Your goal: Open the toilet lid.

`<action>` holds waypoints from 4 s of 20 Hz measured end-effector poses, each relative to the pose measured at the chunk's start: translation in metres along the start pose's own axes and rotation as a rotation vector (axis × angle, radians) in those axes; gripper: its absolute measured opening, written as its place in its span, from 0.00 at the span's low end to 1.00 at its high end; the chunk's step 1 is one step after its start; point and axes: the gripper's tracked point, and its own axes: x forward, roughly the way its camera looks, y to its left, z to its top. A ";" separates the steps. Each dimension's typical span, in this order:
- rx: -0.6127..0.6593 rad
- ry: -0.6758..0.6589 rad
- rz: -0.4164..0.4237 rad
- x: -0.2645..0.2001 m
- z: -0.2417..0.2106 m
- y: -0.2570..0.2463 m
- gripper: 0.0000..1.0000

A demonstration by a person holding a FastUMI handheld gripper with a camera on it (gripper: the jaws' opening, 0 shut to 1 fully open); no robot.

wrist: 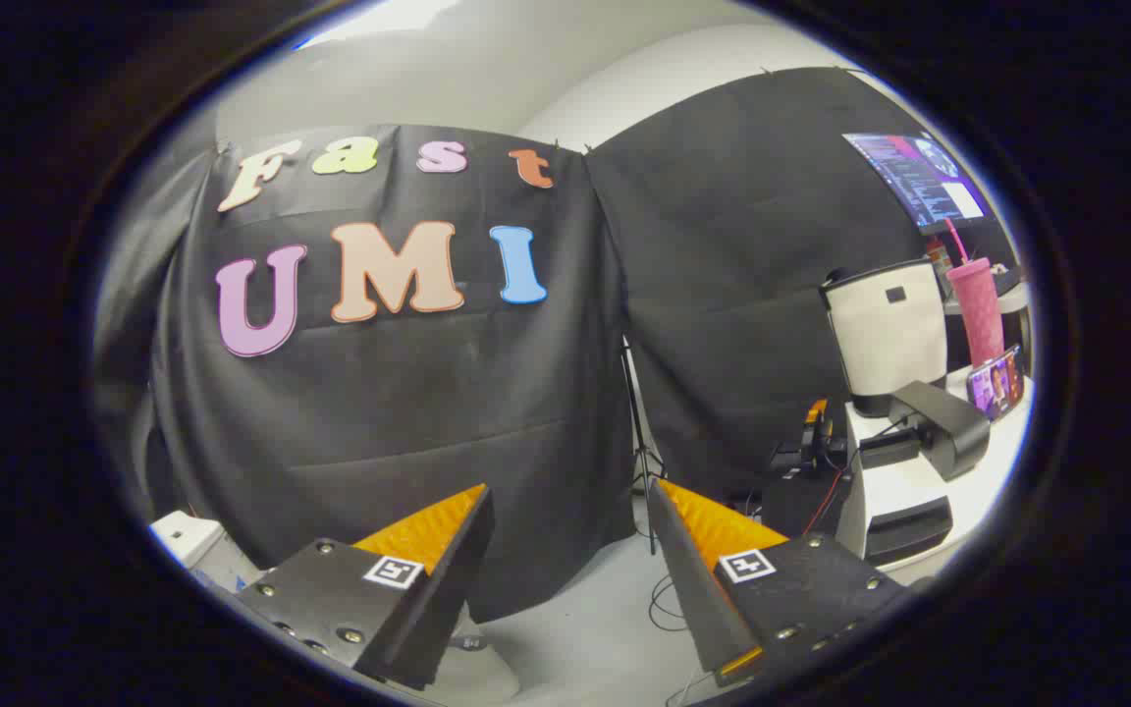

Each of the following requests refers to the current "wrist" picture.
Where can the white toilet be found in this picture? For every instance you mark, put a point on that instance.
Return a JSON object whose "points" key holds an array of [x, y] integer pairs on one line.
{"points": [[188, 538]]}

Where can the black tripod stand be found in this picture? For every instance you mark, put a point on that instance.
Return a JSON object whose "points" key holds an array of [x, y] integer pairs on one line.
{"points": [[636, 422]]}

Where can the black backdrop cloth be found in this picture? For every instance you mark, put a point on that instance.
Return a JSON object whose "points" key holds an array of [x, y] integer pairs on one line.
{"points": [[408, 412]]}

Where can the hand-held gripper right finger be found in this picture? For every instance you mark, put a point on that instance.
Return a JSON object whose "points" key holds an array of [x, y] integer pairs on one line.
{"points": [[698, 599]]}

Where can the pink tumbler with straw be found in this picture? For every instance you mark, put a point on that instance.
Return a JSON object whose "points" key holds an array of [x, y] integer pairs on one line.
{"points": [[978, 304]]}

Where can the smartphone with lit screen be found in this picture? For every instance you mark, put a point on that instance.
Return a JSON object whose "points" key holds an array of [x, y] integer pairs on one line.
{"points": [[996, 383]]}

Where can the computer monitor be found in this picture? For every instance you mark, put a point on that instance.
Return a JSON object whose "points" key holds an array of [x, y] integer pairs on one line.
{"points": [[919, 177]]}

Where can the black desktop device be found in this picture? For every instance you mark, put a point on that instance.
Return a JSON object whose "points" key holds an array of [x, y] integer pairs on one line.
{"points": [[948, 427]]}

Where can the spare orange black gripper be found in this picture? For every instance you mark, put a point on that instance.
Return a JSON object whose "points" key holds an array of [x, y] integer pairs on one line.
{"points": [[816, 432]]}

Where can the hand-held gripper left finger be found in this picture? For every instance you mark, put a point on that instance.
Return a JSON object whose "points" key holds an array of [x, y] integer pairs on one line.
{"points": [[448, 589]]}

